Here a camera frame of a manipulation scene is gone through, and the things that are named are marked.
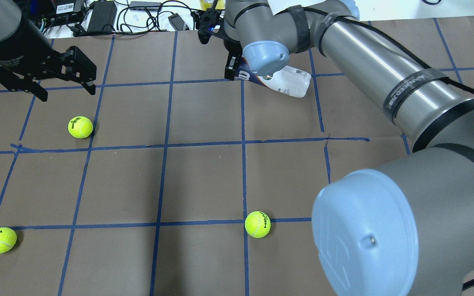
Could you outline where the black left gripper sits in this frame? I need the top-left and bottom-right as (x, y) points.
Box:
(0, 17), (97, 102)

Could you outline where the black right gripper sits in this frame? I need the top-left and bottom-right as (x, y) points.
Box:
(197, 8), (242, 81)

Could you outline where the clear tennis ball can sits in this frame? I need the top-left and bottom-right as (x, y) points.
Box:
(227, 60), (311, 98)

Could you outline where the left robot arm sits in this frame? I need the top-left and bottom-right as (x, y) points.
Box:
(0, 0), (97, 102)

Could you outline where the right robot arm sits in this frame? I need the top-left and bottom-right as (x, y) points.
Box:
(199, 0), (474, 296)

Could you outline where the tennis ball near left gripper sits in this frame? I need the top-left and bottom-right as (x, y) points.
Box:
(67, 116), (94, 139)

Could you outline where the Head tennis ball centre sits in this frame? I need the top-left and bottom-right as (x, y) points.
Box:
(244, 210), (271, 238)

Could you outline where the yellow tape roll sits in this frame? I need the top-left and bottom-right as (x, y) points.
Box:
(199, 0), (218, 11)

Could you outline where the black small device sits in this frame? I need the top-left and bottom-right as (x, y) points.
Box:
(168, 13), (190, 31)

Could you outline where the grey usb hub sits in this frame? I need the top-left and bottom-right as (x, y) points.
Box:
(128, 1), (162, 12)

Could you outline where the black power adapter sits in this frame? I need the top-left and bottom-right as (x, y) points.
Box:
(86, 0), (117, 34)

